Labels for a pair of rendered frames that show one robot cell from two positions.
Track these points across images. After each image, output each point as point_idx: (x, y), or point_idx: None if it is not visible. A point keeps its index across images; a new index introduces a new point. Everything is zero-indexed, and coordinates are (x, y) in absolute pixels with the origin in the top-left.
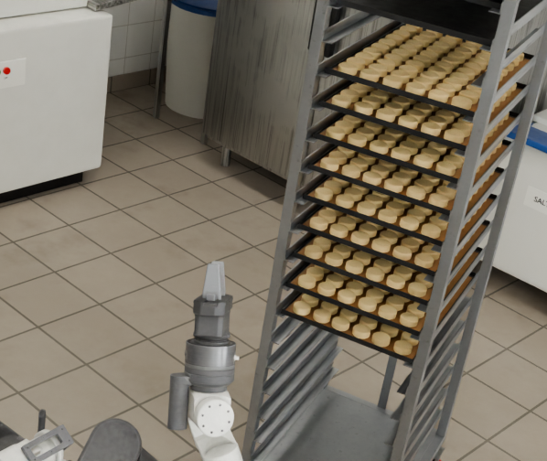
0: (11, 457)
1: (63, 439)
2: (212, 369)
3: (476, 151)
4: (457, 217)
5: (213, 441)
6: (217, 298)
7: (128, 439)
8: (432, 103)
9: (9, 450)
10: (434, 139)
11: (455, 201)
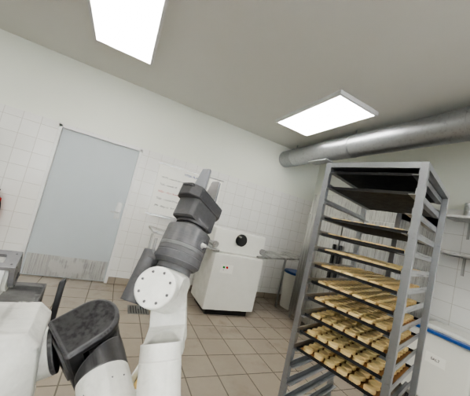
0: None
1: (6, 261)
2: (174, 242)
3: (412, 251)
4: (403, 293)
5: (164, 335)
6: None
7: (104, 318)
8: (381, 229)
9: None
10: (383, 247)
11: (400, 283)
